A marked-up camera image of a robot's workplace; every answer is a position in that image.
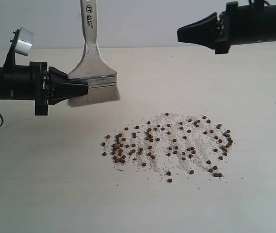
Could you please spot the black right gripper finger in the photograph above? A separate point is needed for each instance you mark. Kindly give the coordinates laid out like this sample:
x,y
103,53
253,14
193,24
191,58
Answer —
x,y
203,32

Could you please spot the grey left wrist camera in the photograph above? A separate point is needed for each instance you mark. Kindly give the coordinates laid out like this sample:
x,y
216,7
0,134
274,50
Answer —
x,y
22,41

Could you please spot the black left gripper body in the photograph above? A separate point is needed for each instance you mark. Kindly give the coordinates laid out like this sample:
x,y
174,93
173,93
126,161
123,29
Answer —
x,y
26,83

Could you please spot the wide wooden paint brush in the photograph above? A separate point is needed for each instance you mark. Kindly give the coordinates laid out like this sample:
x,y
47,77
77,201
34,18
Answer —
x,y
92,70

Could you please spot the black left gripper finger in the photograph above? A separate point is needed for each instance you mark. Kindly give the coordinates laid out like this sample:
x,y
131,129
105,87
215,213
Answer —
x,y
57,76
59,92

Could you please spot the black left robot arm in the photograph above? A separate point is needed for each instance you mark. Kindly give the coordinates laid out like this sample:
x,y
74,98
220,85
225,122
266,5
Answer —
x,y
45,85

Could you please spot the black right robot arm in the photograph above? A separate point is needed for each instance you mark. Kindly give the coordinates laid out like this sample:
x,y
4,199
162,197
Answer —
x,y
237,25

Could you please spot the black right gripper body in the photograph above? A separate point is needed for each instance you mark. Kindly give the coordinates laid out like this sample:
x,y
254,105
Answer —
x,y
223,43

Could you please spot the pile of rice and pellets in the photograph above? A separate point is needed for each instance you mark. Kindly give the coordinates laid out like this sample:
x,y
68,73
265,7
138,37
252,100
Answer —
x,y
169,143

